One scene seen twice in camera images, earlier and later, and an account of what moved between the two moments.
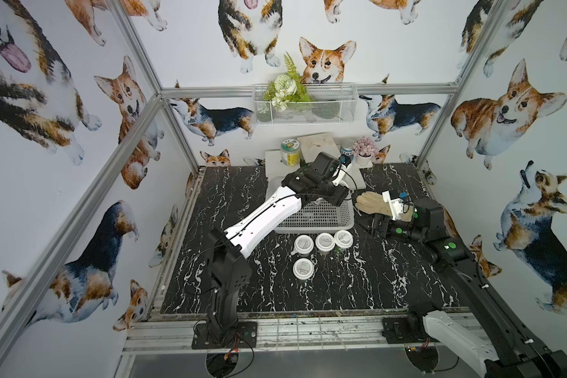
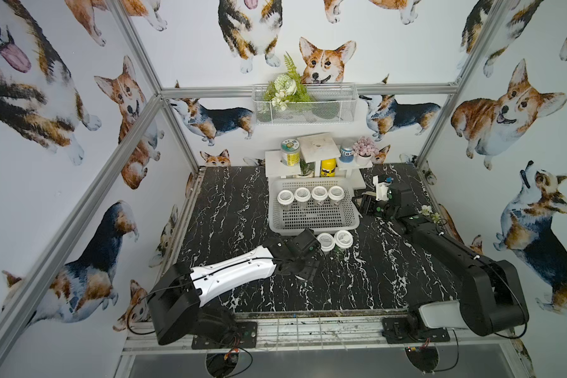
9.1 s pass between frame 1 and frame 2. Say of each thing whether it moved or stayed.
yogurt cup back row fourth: stayed
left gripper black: moved
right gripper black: moved
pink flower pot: stayed
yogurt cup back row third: stayed
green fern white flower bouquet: stayed
